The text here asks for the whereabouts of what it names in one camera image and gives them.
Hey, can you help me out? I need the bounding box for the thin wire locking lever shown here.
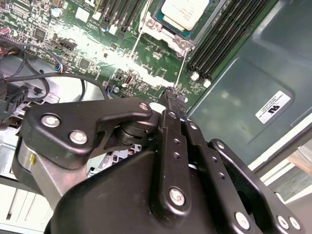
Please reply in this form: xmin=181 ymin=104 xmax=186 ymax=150
xmin=142 ymin=0 xmax=151 ymax=24

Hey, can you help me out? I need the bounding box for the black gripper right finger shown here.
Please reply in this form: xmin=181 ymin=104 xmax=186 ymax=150
xmin=175 ymin=92 xmax=305 ymax=234

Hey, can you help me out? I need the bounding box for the metal socket cover frame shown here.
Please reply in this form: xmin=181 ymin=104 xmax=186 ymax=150
xmin=124 ymin=24 xmax=195 ymax=88

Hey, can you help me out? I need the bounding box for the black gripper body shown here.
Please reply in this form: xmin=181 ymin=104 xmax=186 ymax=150
xmin=43 ymin=148 xmax=259 ymax=234

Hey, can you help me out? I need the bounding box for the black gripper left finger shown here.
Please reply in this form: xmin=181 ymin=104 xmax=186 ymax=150
xmin=11 ymin=87 xmax=194 ymax=221

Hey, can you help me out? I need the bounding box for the silver square CPU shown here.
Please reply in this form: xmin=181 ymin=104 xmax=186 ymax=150
xmin=152 ymin=0 xmax=216 ymax=39

